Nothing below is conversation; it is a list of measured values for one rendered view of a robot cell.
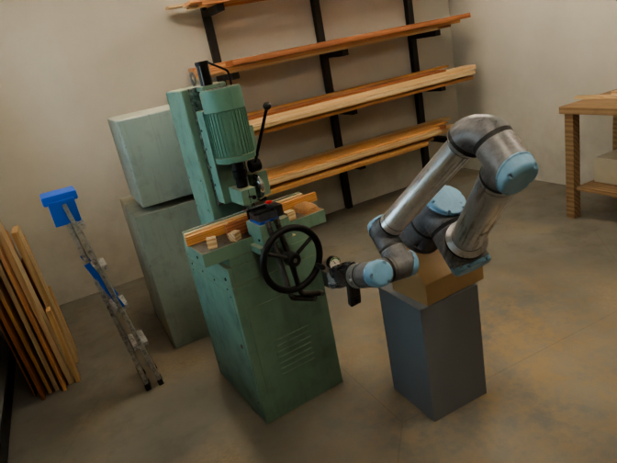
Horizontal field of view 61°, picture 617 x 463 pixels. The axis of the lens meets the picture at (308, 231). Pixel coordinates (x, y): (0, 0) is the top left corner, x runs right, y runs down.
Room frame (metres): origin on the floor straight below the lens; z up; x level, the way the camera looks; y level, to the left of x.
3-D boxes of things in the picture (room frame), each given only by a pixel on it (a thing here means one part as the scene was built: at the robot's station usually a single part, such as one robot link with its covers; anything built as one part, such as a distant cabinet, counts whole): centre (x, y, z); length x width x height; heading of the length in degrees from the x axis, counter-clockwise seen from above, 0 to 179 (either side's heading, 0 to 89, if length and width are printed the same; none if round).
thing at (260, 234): (2.11, 0.16, 0.91); 0.15 x 0.14 x 0.09; 118
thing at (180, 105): (2.54, 0.39, 1.16); 0.22 x 0.22 x 0.72; 28
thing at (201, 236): (2.29, 0.23, 0.92); 0.67 x 0.02 x 0.04; 118
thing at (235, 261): (2.23, 0.22, 0.82); 0.40 x 0.21 x 0.04; 118
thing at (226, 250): (2.18, 0.20, 0.87); 0.61 x 0.30 x 0.06; 118
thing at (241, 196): (2.30, 0.25, 1.03); 0.14 x 0.07 x 0.09; 28
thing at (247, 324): (2.39, 0.31, 0.36); 0.58 x 0.45 x 0.71; 28
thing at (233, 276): (2.39, 0.30, 0.76); 0.57 x 0.45 x 0.09; 28
